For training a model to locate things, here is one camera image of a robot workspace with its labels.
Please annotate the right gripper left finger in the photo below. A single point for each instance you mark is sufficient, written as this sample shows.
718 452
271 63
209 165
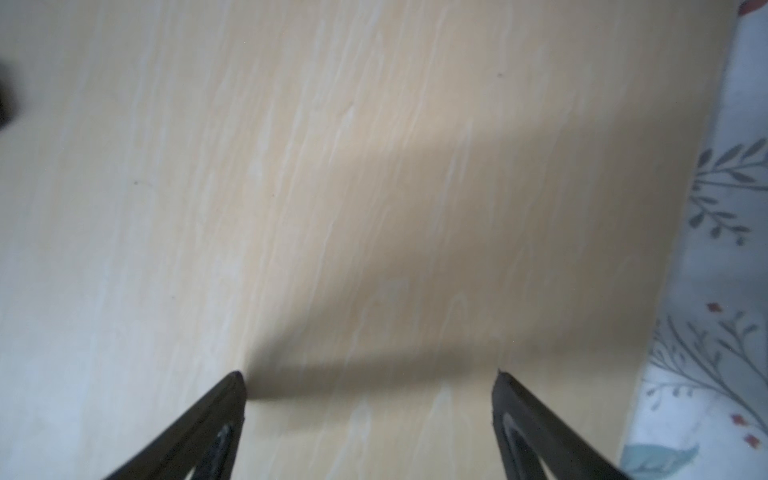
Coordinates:
201 444

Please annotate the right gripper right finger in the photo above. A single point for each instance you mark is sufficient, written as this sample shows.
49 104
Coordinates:
533 441

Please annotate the plywood board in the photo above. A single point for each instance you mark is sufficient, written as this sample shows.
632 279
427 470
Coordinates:
366 207

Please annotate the floral patterned table mat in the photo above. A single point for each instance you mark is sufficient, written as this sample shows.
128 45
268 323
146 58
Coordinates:
701 409

